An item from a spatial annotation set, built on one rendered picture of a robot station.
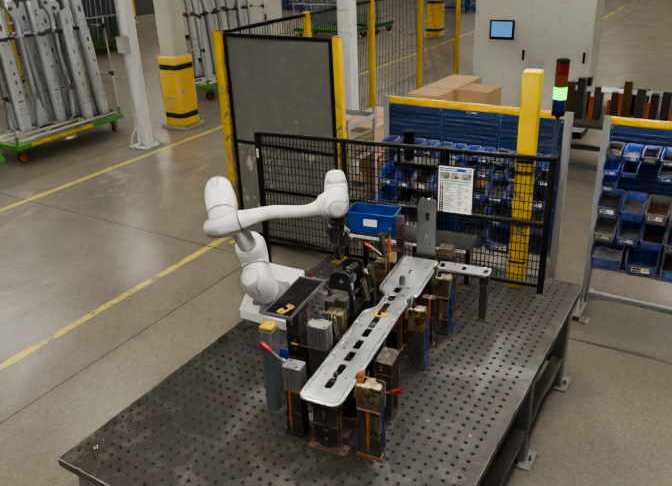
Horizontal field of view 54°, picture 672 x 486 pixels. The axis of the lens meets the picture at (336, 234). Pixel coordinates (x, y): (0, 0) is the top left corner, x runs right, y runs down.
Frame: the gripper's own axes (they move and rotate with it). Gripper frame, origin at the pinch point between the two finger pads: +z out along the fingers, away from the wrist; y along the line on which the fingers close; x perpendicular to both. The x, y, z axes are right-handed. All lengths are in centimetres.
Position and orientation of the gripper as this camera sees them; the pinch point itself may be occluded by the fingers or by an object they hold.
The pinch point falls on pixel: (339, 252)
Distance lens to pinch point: 320.8
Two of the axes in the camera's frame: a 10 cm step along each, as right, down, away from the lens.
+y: 8.1, 2.1, -5.4
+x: 5.8, -3.7, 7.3
